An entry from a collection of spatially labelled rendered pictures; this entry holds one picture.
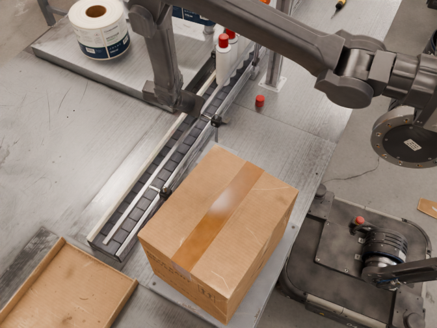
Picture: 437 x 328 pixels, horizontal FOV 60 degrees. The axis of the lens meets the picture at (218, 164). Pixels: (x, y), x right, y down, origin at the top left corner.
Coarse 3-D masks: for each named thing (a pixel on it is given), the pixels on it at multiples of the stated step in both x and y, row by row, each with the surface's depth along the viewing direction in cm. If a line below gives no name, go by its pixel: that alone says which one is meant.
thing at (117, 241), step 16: (208, 96) 138; (224, 96) 138; (208, 112) 134; (192, 128) 130; (160, 160) 122; (176, 160) 122; (144, 176) 119; (160, 176) 119; (144, 208) 113; (112, 224) 110; (128, 224) 110; (96, 240) 107; (112, 240) 107
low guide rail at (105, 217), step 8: (208, 80) 137; (176, 120) 127; (176, 128) 127; (168, 136) 124; (160, 144) 121; (152, 152) 120; (152, 160) 120; (144, 168) 117; (136, 176) 115; (128, 184) 113; (128, 192) 114; (120, 200) 111; (112, 208) 109; (104, 216) 108; (96, 224) 106; (104, 224) 108; (96, 232) 106; (88, 240) 105
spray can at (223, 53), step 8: (224, 40) 124; (216, 48) 128; (224, 48) 127; (216, 56) 131; (224, 56) 128; (216, 64) 134; (224, 64) 131; (216, 72) 137; (224, 72) 134; (216, 80) 140
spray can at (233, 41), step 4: (228, 32) 127; (232, 32) 127; (232, 36) 128; (236, 36) 131; (228, 40) 129; (232, 40) 129; (236, 40) 130; (232, 44) 130; (236, 44) 131; (232, 48) 131; (236, 48) 133; (232, 52) 133; (236, 52) 134; (232, 56) 134; (236, 56) 136; (232, 60) 136; (236, 60) 137; (232, 64) 138; (236, 68) 142; (232, 76) 142
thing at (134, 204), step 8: (248, 48) 140; (240, 56) 138; (232, 72) 134; (224, 80) 131; (216, 88) 129; (208, 104) 125; (200, 112) 123; (192, 120) 121; (184, 136) 117; (176, 144) 116; (168, 152) 114; (168, 160) 114; (160, 168) 111; (152, 176) 109; (144, 192) 107; (136, 200) 105; (128, 208) 104; (128, 216) 104; (120, 224) 101; (112, 232) 100; (104, 240) 99
